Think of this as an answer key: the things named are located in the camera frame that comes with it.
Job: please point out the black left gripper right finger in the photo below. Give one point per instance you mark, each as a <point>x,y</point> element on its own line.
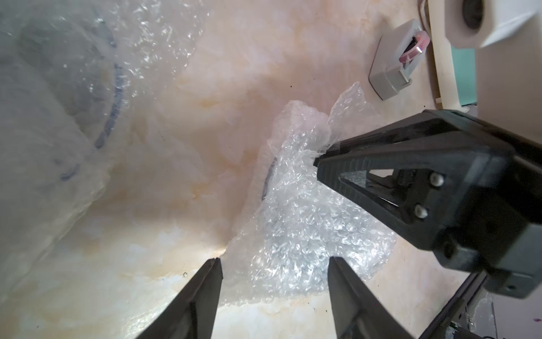
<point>357,313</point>

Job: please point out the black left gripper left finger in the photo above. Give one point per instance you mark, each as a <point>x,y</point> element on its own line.
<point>192,313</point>

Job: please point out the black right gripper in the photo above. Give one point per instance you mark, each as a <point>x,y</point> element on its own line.
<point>444,180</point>

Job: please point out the bubble wrap sheet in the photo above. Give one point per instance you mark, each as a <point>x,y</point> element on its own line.
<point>283,244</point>
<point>50,173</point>

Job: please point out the pink tape roll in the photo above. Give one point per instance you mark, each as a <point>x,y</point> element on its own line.
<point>418,45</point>

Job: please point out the blue yellow patterned bowl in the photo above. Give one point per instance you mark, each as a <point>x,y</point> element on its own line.
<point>77,60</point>

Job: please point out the grey tape dispenser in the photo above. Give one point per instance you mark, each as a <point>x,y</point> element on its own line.
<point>388,76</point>

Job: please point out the mint green toaster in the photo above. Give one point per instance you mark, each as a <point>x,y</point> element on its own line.
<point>455,68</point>

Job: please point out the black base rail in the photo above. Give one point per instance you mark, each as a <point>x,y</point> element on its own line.
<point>456,319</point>

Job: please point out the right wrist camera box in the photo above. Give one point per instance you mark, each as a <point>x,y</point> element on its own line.
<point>506,39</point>

